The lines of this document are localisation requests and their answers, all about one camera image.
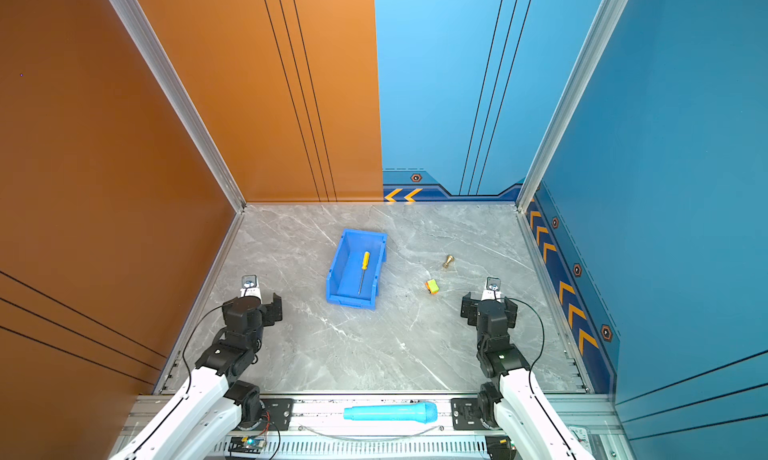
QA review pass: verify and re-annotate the yellow handled screwdriver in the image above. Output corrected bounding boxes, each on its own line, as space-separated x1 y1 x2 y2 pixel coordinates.
357 251 371 295

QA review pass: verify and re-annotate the green orange toy car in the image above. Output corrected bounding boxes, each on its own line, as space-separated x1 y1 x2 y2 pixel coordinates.
425 279 439 295

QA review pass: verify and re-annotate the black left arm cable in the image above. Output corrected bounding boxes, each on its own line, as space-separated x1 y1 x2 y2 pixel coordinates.
179 303 226 395

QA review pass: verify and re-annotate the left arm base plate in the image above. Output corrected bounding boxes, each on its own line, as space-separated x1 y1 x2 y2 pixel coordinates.
237 397 295 432

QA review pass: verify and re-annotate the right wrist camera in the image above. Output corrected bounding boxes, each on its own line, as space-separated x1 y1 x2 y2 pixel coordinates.
481 277 503 301

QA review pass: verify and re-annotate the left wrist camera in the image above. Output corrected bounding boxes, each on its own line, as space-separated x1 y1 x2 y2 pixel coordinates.
240 275 262 299

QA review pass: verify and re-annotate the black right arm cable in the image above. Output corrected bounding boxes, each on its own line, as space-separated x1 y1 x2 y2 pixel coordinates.
508 296 547 371

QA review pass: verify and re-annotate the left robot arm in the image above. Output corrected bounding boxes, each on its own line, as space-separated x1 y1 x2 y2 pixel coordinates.
112 287 283 459

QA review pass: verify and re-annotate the blue plastic bin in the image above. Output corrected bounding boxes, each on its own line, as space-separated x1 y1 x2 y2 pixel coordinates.
326 229 388 310

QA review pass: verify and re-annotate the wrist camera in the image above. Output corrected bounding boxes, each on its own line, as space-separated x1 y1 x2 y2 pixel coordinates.
481 277 503 301
240 275 262 299

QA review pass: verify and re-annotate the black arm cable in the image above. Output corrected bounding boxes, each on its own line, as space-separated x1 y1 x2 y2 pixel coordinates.
508 296 547 371
179 303 226 395

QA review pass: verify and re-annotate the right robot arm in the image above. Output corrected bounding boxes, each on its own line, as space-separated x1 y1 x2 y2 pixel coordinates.
460 290 594 459

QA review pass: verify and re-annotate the right black electronics box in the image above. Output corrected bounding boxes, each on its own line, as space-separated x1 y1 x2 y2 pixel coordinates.
485 436 517 460

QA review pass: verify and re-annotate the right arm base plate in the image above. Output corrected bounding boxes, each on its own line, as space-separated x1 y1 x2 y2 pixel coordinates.
450 397 496 431

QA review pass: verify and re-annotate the light blue plastic tube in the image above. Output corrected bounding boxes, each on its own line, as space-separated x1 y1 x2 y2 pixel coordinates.
343 402 438 424

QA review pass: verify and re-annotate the green circuit board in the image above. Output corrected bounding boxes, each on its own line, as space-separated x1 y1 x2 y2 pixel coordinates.
227 436 267 456

